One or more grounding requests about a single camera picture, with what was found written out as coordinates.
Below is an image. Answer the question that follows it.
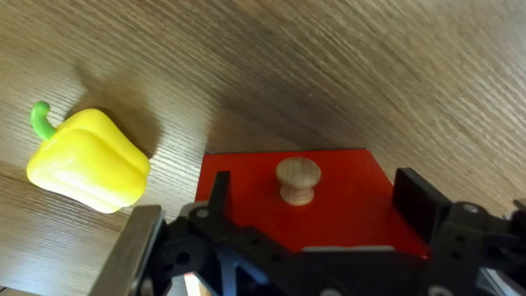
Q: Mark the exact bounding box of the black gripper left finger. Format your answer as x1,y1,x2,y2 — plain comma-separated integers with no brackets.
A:
207,169,234,222

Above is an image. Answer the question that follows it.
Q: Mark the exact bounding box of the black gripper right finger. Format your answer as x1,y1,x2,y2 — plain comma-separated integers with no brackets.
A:
391,166,454,247

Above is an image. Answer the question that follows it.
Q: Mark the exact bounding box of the yellow toy bell pepper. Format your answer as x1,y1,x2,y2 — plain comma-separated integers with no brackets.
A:
25,100,153,215

